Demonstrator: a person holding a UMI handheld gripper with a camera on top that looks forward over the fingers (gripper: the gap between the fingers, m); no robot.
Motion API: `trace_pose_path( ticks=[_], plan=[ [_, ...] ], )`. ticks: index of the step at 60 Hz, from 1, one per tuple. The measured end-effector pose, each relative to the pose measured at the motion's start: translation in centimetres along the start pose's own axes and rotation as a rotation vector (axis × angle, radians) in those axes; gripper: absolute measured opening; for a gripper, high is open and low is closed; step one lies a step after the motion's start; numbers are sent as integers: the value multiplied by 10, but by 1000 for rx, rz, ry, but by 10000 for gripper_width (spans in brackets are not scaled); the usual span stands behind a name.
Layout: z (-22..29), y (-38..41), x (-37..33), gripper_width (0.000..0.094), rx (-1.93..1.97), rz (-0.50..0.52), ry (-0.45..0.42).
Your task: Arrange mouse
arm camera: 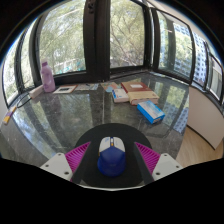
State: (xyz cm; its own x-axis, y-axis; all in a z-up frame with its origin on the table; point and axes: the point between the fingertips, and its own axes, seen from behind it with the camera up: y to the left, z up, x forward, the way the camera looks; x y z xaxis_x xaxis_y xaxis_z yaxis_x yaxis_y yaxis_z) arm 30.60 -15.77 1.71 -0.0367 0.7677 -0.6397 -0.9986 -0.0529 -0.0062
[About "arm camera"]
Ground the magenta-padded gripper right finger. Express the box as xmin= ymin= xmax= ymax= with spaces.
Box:
xmin=131 ymin=141 xmax=184 ymax=186

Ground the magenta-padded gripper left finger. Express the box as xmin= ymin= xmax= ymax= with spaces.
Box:
xmin=39 ymin=141 xmax=98 ymax=185

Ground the blue and white computer mouse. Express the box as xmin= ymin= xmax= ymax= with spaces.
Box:
xmin=96 ymin=136 xmax=127 ymax=178

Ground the round black mouse pad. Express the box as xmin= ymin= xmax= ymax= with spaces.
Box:
xmin=73 ymin=122 xmax=153 ymax=190

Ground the blue rectangular box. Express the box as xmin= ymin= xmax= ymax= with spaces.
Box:
xmin=136 ymin=100 xmax=166 ymax=125

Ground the yellow and purple flat packet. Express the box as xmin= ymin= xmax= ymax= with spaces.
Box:
xmin=2 ymin=105 xmax=18 ymax=126

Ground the long beige box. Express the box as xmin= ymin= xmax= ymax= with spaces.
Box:
xmin=28 ymin=84 xmax=45 ymax=100

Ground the thin grey magazine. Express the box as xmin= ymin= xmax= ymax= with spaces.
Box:
xmin=74 ymin=82 xmax=100 ymax=92

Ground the white and blue book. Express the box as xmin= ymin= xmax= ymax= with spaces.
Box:
xmin=111 ymin=88 xmax=130 ymax=104

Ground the purple detergent bottle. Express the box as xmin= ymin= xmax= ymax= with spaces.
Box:
xmin=40 ymin=60 xmax=57 ymax=94

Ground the teal pamphlet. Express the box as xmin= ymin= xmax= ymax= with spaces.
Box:
xmin=100 ymin=81 xmax=123 ymax=94

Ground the black cable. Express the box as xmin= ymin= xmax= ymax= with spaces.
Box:
xmin=14 ymin=92 xmax=34 ymax=109

